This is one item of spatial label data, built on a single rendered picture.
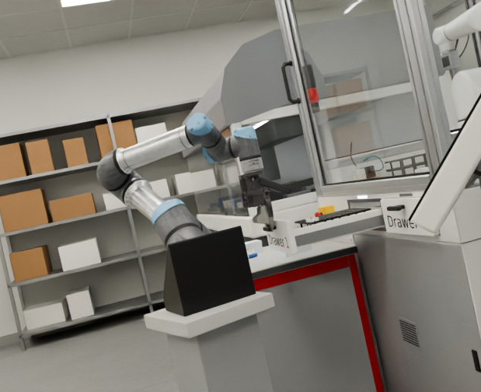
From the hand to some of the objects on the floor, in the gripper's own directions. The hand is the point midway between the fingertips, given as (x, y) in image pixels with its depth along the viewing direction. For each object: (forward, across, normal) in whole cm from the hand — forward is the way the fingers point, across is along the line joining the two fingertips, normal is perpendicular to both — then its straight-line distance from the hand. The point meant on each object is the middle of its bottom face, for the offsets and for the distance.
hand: (271, 227), depth 197 cm
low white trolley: (+91, -41, +4) cm, 100 cm away
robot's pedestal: (+91, +26, -31) cm, 99 cm away
